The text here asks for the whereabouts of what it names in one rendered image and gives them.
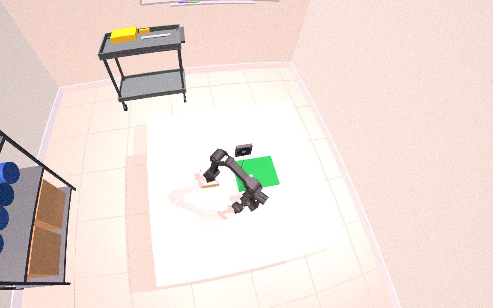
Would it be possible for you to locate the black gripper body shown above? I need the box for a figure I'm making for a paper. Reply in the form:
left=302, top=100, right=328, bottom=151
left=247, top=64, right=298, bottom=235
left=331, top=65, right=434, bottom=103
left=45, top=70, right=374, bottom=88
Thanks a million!
left=232, top=192, right=255, bottom=213

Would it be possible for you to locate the green circuit board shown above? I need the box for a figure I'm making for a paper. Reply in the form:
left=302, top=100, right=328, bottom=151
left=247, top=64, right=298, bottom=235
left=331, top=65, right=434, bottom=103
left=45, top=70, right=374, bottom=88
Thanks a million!
left=235, top=156, right=280, bottom=192

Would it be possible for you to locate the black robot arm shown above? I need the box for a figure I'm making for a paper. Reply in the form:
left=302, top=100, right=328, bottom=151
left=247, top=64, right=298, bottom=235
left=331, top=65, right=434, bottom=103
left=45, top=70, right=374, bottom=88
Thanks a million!
left=203, top=149, right=269, bottom=212

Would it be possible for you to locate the black cooling fan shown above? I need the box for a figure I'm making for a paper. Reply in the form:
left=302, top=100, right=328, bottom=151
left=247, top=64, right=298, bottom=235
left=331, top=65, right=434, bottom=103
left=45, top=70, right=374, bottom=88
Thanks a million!
left=235, top=143, right=253, bottom=157

